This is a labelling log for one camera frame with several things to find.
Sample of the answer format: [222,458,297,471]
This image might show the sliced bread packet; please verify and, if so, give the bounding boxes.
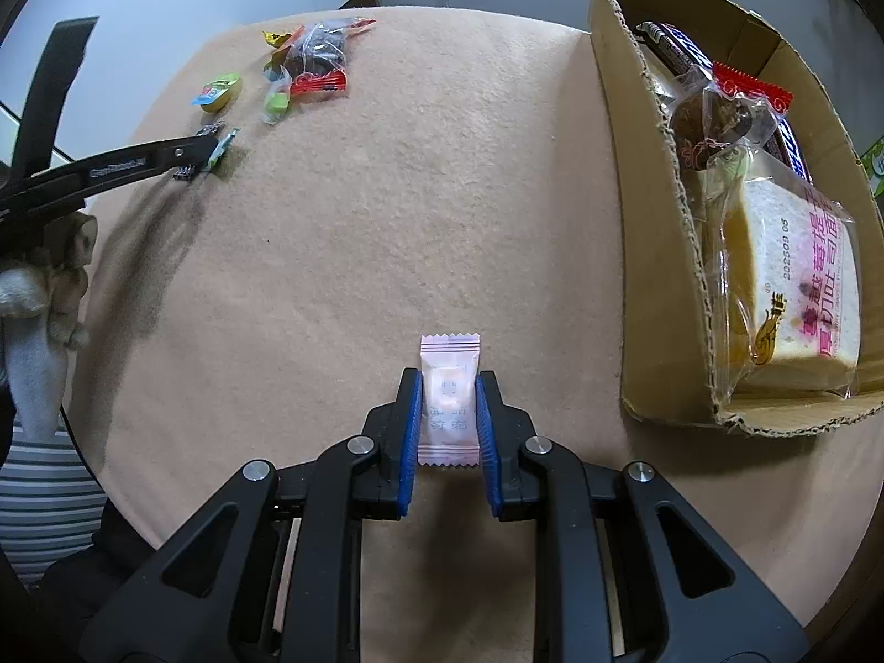
[691,150,866,410]

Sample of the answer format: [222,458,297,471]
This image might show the person's left hand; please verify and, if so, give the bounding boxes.
[0,213,96,353]

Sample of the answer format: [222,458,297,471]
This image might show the person's left forearm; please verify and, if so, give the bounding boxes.
[0,314,73,444]

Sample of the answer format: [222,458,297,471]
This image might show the cardboard box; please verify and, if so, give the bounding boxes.
[587,0,884,440]

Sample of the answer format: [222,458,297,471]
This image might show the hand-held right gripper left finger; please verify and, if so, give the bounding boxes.
[83,367,424,663]

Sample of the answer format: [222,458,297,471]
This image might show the striped shirt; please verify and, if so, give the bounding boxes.
[0,424,106,590]

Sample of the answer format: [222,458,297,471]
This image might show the dark pants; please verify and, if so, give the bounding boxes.
[38,504,177,663]

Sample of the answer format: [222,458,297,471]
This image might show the round green jelly cup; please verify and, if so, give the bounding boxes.
[191,72,243,113]

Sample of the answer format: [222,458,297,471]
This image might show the green carton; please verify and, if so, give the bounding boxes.
[859,140,884,198]

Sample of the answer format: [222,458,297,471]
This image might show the teal candy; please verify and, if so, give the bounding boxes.
[203,127,242,171]

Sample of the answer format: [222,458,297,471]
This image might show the pink white candy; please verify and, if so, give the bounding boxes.
[417,332,482,469]

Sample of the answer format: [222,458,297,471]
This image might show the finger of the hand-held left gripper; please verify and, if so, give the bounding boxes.
[0,134,225,223]

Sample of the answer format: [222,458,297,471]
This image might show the dark chocolate bar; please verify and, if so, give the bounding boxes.
[634,21,717,78]
[765,116,817,182]

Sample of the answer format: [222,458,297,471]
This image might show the black strap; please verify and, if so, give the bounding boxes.
[12,17,102,182]

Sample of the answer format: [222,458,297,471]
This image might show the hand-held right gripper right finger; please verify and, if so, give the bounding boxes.
[476,369,812,663]

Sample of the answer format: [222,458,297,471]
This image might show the light green candy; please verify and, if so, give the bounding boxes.
[258,86,294,127]

